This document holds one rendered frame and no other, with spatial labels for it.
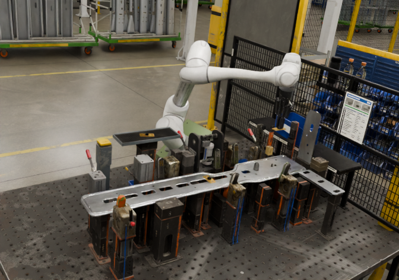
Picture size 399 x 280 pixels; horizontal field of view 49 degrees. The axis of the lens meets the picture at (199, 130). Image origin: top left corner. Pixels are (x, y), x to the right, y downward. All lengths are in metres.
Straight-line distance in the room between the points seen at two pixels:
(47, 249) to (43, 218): 0.28
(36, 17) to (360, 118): 7.38
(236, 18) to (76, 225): 3.52
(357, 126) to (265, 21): 2.35
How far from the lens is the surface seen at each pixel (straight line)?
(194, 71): 2.60
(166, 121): 3.02
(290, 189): 2.54
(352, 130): 2.98
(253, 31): 5.14
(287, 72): 2.31
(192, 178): 2.45
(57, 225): 2.57
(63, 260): 2.34
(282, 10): 4.85
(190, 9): 9.40
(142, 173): 2.36
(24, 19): 9.01
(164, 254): 2.30
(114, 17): 10.34
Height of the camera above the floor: 2.16
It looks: 22 degrees down
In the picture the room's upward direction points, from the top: 7 degrees clockwise
